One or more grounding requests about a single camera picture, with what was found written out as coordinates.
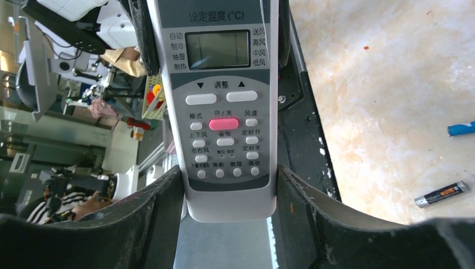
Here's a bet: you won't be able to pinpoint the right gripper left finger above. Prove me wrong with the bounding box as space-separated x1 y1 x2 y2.
1 166 184 268

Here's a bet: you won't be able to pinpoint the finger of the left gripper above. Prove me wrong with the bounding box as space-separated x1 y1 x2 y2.
278 0 291 68
118 0 160 76

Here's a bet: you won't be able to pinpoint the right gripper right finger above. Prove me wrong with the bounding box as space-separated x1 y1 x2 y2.
272 165 474 268

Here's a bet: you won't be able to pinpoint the white remote control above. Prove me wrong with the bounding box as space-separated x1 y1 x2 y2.
147 1 279 222

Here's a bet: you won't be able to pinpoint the black AAA battery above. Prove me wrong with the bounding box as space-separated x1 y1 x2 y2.
414 180 469 208

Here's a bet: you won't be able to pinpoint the blue AAA battery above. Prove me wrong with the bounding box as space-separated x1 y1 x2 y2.
447 121 475 137

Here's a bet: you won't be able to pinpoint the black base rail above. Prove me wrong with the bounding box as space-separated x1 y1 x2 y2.
278 18 341 201

